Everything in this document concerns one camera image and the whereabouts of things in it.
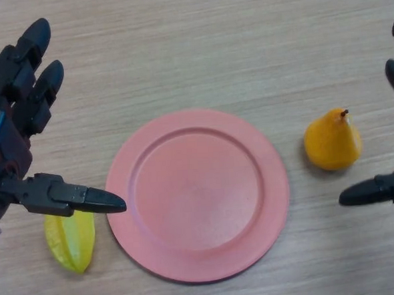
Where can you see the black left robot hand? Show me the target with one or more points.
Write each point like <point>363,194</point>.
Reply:
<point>13,150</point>

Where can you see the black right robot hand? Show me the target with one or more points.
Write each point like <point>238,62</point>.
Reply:
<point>370,190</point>

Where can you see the yellow pear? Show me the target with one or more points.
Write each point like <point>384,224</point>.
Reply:
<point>332,144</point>

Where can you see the pink round plate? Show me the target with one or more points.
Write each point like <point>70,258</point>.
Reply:
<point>200,194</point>

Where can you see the yellow starfruit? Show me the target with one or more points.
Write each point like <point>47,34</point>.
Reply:
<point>72,245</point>

